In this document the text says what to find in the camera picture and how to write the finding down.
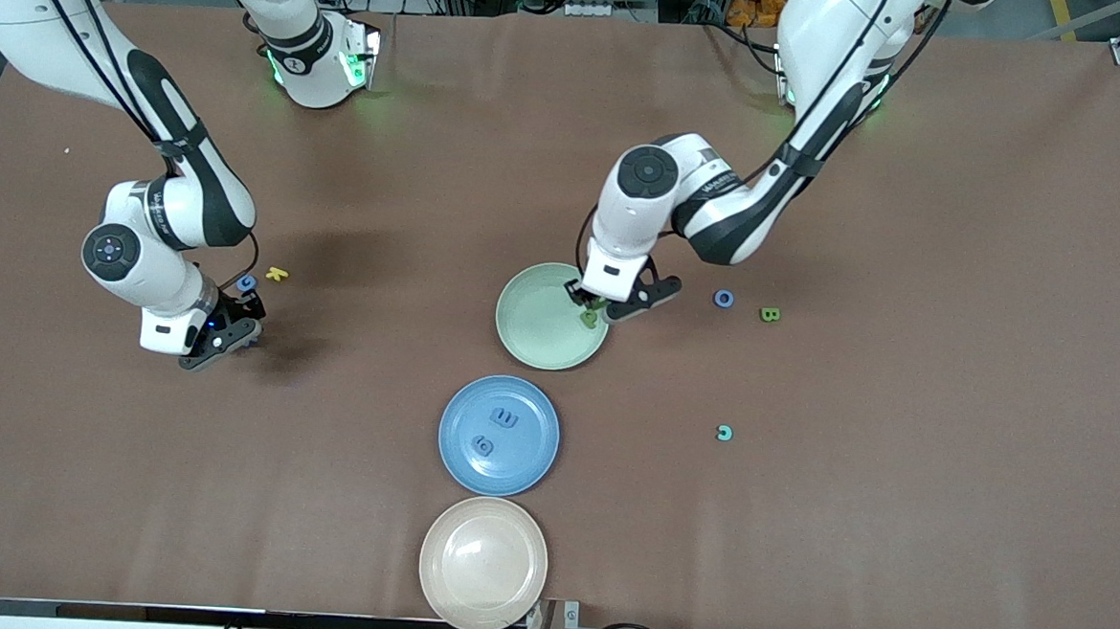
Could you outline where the blue plate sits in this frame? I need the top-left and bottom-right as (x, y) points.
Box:
(435, 371), (565, 501)

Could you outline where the pale green plate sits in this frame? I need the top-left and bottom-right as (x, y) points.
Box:
(492, 259), (614, 374)

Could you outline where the long white power strip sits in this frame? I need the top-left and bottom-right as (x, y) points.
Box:
(558, 0), (661, 24)

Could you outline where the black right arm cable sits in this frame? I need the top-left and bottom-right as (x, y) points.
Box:
(1, 0), (275, 295)

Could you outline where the brown paper table cover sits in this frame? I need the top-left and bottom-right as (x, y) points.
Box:
(0, 0), (1120, 629)

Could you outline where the beige plate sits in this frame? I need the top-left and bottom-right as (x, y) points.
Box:
(415, 492), (552, 629)

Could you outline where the grey metal bracket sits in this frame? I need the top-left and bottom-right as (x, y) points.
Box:
(517, 596), (582, 629)

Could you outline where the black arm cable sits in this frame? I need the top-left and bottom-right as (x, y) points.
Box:
(1, 0), (275, 295)
(575, 0), (956, 299)

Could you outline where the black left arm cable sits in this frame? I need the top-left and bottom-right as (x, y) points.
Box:
(575, 0), (956, 299)

